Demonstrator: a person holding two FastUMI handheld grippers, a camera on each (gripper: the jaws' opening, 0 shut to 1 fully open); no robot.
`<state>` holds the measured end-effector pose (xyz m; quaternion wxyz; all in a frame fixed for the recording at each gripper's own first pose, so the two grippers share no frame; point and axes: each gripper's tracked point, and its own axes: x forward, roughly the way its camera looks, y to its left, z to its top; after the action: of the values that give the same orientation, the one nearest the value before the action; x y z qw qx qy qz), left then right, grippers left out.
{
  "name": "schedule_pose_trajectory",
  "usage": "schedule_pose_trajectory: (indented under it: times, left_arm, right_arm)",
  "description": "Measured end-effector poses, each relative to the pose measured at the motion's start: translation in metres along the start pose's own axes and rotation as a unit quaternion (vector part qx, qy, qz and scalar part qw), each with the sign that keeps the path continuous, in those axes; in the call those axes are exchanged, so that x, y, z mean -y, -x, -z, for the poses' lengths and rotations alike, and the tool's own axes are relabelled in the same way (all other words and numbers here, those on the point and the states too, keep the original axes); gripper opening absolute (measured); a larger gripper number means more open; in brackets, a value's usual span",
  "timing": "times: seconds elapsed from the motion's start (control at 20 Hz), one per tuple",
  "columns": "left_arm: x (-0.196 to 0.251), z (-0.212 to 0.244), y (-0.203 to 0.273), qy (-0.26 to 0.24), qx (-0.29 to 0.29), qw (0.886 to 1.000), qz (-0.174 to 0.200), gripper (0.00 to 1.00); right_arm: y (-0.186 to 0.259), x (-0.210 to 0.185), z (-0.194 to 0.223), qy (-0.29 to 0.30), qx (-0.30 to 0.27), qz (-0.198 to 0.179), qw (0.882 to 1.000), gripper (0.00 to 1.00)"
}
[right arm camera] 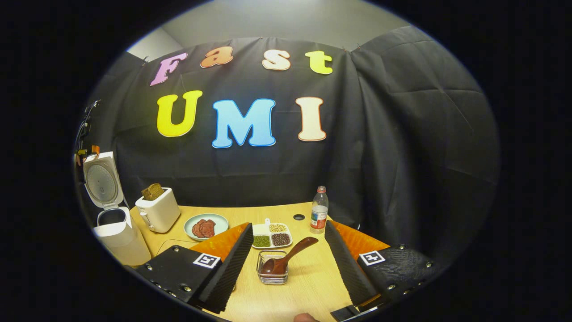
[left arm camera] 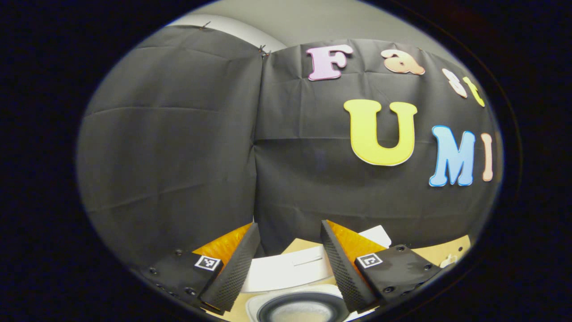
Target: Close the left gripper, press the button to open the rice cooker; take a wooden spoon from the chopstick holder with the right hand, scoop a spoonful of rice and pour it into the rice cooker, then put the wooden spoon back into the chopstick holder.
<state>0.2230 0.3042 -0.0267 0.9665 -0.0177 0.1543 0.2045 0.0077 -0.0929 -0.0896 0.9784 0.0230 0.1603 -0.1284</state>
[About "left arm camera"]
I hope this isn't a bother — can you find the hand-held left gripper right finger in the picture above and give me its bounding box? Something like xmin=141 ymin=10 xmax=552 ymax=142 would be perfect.
xmin=320 ymin=219 xmax=448 ymax=314

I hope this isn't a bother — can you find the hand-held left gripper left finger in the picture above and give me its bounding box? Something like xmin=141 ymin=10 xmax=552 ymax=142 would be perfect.
xmin=141 ymin=222 xmax=261 ymax=314

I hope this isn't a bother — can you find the white rice cooker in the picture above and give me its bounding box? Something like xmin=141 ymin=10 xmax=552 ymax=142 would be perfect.
xmin=241 ymin=225 xmax=392 ymax=322

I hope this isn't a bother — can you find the black backdrop cloth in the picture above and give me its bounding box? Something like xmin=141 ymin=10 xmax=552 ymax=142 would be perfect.
xmin=76 ymin=25 xmax=503 ymax=269

